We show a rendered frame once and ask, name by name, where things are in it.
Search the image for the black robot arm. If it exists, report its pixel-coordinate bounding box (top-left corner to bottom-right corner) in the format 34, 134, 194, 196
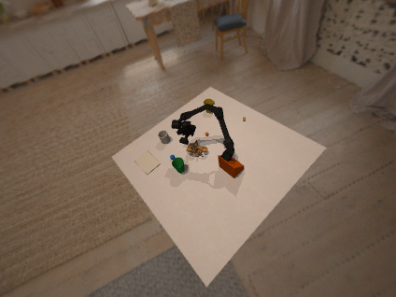
171, 104, 234, 162

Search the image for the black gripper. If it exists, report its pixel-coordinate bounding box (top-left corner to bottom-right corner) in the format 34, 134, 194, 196
179, 124, 196, 145

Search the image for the olive yellow cup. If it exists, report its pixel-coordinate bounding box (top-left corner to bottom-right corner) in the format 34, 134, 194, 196
204, 99, 213, 113

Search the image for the white cup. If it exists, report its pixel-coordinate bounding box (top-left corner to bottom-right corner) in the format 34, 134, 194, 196
158, 130, 170, 144

